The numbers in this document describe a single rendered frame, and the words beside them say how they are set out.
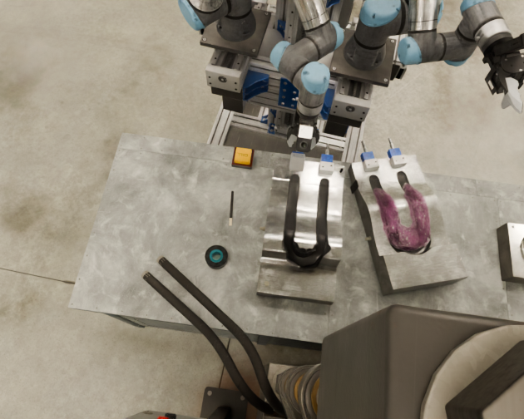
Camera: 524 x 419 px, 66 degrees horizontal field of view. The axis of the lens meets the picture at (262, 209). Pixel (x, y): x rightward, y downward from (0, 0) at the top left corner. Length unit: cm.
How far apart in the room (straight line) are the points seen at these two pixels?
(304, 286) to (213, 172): 56
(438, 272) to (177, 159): 103
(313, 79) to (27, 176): 206
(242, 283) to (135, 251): 40
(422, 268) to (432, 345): 124
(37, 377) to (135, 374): 48
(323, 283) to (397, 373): 119
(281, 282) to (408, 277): 42
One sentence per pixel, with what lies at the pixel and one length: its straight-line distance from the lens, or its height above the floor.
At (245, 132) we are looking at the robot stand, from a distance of 238.
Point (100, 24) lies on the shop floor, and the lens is 337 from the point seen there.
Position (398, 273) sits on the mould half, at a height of 91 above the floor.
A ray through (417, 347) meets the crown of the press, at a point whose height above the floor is 200.
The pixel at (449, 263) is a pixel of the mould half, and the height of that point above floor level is 91.
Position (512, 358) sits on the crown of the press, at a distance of 22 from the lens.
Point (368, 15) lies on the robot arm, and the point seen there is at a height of 125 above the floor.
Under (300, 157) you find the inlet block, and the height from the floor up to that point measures 94.
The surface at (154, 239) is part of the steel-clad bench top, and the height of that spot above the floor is 80.
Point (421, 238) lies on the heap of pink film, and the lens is 150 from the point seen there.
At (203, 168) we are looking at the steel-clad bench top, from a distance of 160.
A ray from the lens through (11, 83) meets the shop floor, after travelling 325.
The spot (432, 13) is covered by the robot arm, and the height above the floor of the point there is 143.
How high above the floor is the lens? 221
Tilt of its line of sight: 68 degrees down
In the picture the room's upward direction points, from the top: 5 degrees clockwise
